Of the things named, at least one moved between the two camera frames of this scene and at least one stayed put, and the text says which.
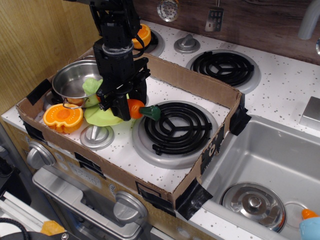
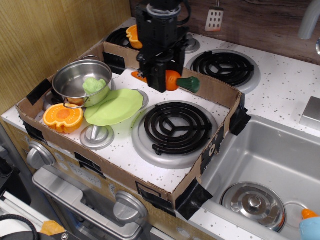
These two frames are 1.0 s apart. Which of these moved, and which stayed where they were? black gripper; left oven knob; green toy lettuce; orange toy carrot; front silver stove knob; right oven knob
Moved: orange toy carrot; black gripper
Stayed: front silver stove knob; left oven knob; right oven knob; green toy lettuce
